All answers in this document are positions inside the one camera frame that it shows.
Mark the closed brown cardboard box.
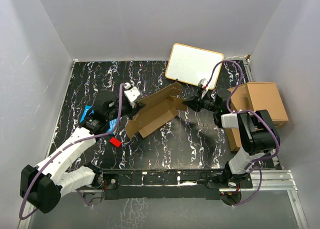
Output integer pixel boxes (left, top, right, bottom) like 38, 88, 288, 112
245, 82, 289, 125

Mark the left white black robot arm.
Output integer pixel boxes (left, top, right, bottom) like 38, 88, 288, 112
19, 96, 145, 220

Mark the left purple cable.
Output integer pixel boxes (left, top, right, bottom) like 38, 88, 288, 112
19, 83, 127, 221

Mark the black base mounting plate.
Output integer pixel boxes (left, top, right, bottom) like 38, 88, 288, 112
74, 168, 253, 202

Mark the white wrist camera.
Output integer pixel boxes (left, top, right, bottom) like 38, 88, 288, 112
198, 78, 209, 98
123, 82, 142, 108

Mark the whiteboard with wooden frame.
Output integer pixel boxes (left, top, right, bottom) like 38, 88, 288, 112
165, 43, 225, 90

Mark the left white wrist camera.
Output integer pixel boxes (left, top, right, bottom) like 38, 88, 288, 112
123, 82, 142, 108

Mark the flat brown cardboard box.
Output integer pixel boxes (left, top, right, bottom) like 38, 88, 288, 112
225, 84, 249, 152

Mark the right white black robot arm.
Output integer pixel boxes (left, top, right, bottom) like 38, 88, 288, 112
183, 90, 280, 188

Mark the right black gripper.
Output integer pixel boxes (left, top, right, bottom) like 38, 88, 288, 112
182, 88, 220, 113

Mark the blue treehouse book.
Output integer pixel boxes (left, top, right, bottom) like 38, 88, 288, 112
78, 105, 118, 135

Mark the small red block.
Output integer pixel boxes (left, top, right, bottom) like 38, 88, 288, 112
109, 137, 122, 148

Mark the purple cable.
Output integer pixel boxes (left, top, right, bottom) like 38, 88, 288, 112
19, 83, 127, 221
206, 60, 280, 206

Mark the aluminium frame rail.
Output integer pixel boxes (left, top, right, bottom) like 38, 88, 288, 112
17, 170, 310, 229

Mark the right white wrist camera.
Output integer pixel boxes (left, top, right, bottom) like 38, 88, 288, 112
198, 78, 209, 98

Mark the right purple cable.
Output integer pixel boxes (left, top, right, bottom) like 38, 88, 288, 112
206, 60, 280, 206

